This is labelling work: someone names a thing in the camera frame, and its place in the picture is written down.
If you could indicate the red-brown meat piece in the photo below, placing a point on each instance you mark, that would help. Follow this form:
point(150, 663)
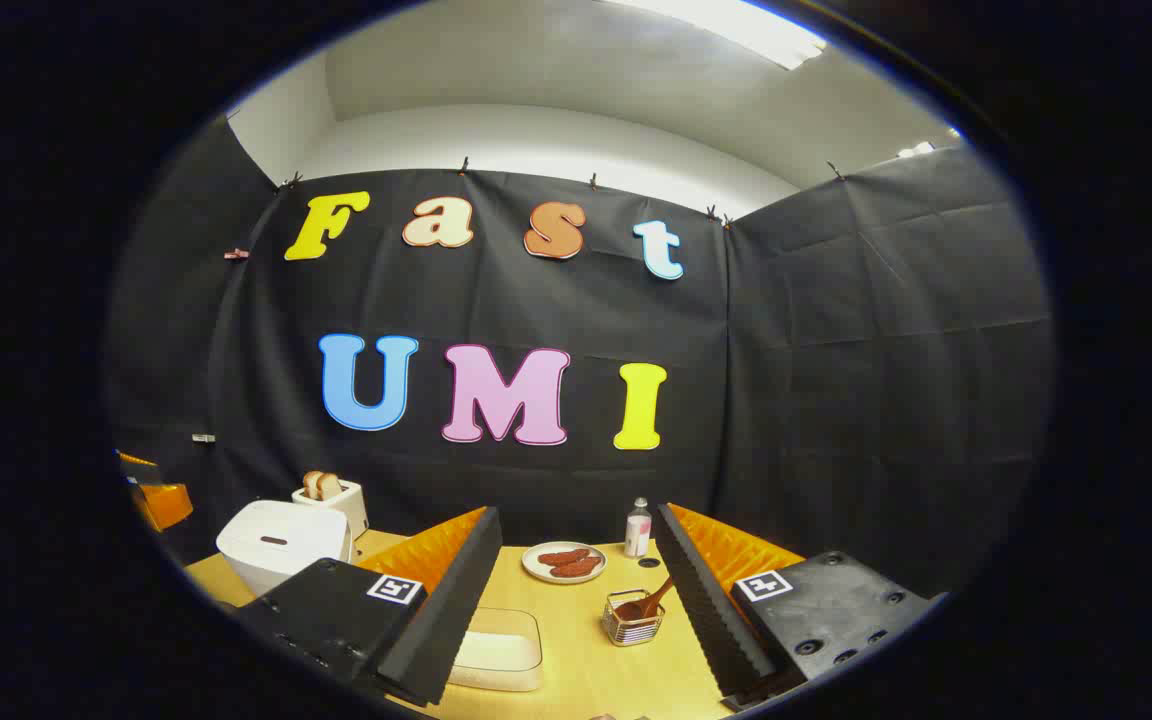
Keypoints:
point(576, 569)
point(562, 556)

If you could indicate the toasted bread slice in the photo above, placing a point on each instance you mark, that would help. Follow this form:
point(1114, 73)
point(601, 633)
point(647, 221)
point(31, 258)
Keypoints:
point(311, 485)
point(330, 487)

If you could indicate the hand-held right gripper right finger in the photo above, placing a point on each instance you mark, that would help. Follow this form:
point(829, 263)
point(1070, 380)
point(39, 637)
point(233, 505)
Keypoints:
point(706, 610)

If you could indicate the white round plate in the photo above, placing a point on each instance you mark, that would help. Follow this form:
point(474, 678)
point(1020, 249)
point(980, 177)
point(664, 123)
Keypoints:
point(534, 570)

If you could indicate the brown wooden spoon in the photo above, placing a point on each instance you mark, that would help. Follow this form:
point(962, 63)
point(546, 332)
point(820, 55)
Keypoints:
point(644, 604)

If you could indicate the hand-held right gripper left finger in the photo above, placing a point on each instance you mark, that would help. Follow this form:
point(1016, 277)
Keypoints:
point(456, 610)

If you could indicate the white rice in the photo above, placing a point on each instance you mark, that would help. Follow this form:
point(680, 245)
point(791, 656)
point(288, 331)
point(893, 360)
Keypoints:
point(501, 652)

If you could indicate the white toaster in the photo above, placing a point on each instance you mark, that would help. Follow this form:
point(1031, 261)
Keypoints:
point(348, 508)

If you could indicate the clear plastic container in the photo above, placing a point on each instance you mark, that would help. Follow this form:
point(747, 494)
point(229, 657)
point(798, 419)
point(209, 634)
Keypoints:
point(496, 680)

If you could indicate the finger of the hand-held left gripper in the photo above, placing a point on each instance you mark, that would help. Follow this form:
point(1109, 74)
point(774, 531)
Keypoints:
point(136, 460)
point(166, 505)

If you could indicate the clear bottle with pink label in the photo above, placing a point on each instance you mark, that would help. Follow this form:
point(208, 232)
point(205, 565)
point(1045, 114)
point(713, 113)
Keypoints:
point(638, 530)

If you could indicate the white rice cooker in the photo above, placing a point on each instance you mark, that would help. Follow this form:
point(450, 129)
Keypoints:
point(276, 545)

